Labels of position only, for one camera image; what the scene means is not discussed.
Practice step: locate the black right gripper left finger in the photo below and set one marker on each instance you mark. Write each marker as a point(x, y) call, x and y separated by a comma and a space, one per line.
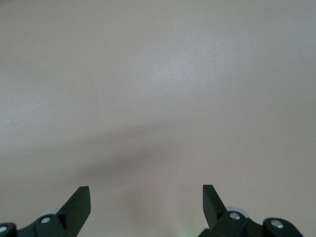
point(74, 212)

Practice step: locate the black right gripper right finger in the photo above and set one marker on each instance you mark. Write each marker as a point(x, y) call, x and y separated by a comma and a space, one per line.
point(214, 207)

